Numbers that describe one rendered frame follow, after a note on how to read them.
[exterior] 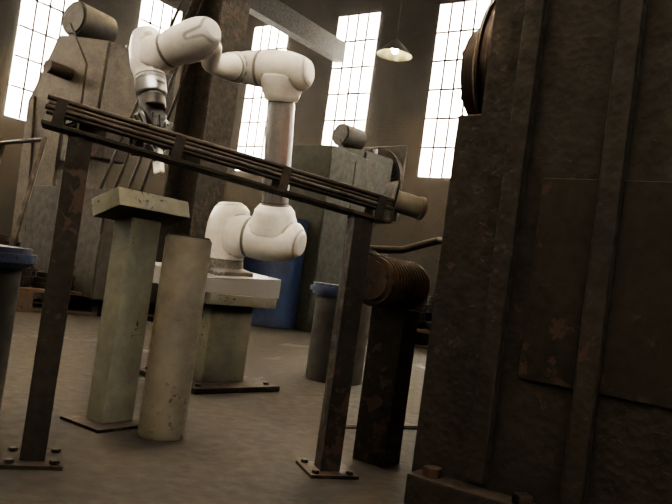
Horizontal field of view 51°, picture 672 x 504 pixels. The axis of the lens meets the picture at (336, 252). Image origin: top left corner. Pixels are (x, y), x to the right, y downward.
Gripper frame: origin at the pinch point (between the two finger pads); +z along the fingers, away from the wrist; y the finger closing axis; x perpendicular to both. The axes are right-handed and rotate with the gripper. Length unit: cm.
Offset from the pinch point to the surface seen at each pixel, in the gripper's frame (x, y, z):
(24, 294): 242, 111, -23
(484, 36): -87, 39, -15
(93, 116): -23.4, -39.3, 6.5
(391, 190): -62, 17, 25
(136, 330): 8.6, -5.5, 46.6
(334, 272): 172, 342, -40
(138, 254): 1.6, -8.6, 27.6
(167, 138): -31.4, -26.1, 11.2
